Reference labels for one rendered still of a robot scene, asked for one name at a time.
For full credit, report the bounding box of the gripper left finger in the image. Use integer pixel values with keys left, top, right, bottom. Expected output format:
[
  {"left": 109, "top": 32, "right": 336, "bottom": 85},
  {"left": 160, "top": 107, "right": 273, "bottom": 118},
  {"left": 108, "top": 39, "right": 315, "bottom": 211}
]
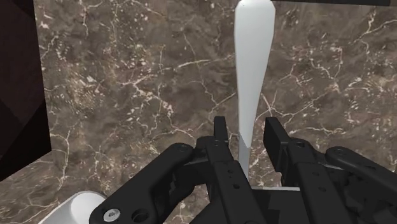
[{"left": 89, "top": 116, "right": 268, "bottom": 224}]

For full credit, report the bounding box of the white handled knife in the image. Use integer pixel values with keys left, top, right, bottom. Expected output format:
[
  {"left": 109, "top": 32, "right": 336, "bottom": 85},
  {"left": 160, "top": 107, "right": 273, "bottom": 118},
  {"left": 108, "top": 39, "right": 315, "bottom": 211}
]
[{"left": 233, "top": 0, "right": 277, "bottom": 181}]

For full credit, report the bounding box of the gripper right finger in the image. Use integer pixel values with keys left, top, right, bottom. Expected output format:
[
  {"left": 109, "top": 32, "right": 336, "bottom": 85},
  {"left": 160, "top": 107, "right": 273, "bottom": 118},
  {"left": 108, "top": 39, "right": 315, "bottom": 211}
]
[{"left": 264, "top": 116, "right": 397, "bottom": 224}]

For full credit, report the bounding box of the dark box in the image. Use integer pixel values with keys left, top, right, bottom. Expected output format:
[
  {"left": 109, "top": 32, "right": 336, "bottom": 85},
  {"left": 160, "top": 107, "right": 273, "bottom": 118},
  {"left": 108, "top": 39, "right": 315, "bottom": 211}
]
[{"left": 0, "top": 0, "right": 52, "bottom": 183}]

